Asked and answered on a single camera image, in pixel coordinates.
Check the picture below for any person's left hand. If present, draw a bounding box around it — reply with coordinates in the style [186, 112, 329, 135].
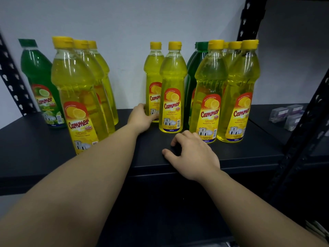
[127, 103, 159, 136]

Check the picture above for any person's right hand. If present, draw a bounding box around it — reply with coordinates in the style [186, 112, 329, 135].
[162, 130, 221, 184]

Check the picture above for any black metal shelving rack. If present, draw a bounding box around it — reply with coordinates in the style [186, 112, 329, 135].
[248, 0, 329, 224]
[0, 0, 329, 247]

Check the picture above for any person's right forearm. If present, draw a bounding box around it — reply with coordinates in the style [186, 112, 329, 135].
[199, 169, 327, 247]

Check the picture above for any person's left forearm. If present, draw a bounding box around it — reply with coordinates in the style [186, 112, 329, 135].
[0, 125, 141, 247]

